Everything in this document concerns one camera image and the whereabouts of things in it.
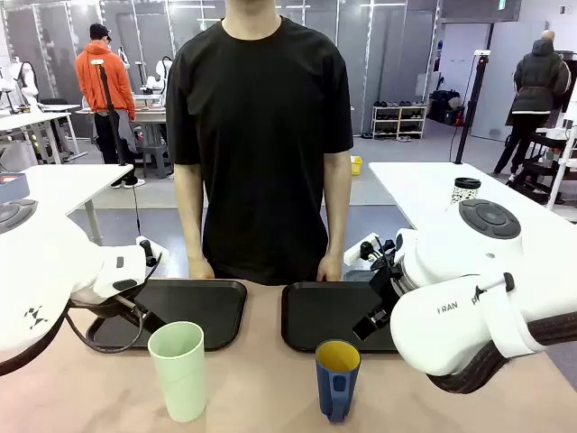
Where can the person in black puffer jacket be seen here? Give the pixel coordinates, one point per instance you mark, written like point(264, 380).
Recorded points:
point(538, 85)

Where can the dark braided right arm sleeve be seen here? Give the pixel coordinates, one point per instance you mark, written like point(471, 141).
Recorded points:
point(478, 374)

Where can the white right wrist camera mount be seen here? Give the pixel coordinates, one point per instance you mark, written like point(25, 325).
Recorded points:
point(359, 250)

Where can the blue box with orange inside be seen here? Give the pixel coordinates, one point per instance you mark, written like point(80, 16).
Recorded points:
point(13, 185)

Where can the white shoe rack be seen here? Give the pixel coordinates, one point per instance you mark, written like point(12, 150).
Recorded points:
point(399, 122)

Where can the black bag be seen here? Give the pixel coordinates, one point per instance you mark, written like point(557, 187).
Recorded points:
point(444, 108)

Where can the dark braided left arm sleeve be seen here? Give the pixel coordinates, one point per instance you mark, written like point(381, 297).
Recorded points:
point(22, 363)

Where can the dark braided arm sleeve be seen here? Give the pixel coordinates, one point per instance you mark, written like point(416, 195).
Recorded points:
point(22, 363)
point(478, 374)

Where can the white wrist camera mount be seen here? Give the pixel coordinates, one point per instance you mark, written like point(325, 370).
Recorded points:
point(359, 250)
point(153, 250)

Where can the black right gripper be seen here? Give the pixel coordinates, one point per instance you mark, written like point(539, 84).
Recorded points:
point(385, 286)

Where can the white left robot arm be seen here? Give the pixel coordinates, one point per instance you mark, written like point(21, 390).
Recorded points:
point(40, 266)

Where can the white background desk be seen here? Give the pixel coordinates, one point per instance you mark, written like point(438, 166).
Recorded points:
point(36, 119)

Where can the large white side table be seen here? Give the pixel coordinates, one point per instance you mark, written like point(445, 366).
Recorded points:
point(424, 189)

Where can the grey step stool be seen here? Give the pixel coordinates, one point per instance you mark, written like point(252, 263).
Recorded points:
point(155, 158)

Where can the black plastic serving tray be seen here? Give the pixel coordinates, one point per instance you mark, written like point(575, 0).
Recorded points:
point(324, 315)
point(198, 311)

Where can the person's left hand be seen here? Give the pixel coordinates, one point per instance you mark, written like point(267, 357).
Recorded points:
point(329, 269)

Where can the man in orange hoodie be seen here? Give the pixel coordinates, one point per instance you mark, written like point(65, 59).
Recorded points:
point(103, 85)

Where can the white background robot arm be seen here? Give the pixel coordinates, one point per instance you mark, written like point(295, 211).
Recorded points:
point(160, 76)

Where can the black stand pole red light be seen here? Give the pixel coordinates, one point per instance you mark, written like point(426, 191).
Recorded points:
point(471, 108)

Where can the person's right hand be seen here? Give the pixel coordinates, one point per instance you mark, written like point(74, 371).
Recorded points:
point(200, 269)

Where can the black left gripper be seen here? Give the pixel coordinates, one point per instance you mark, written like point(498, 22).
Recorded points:
point(142, 315)

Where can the person in black t-shirt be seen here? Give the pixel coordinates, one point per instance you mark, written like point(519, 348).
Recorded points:
point(261, 135)

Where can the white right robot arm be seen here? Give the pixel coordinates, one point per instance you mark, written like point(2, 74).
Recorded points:
point(455, 279)

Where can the black utility cart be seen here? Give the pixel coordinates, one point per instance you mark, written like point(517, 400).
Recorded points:
point(543, 167)

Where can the blue mug with yellow inside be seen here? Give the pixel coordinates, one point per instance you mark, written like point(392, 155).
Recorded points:
point(337, 383)

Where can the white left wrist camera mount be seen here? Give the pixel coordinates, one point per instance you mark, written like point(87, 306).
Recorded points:
point(153, 250)

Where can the small yellow bin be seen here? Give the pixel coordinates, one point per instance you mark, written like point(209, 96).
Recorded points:
point(356, 165)

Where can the pale green plastic tumbler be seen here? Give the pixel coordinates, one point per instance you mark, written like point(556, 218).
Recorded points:
point(178, 374)

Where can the person's left forearm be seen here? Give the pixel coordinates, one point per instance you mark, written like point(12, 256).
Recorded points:
point(337, 207)

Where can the white dotted travel cup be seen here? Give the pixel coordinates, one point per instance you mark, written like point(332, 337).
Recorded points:
point(466, 191)

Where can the person's right forearm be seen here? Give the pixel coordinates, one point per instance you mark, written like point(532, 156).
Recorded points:
point(189, 212)

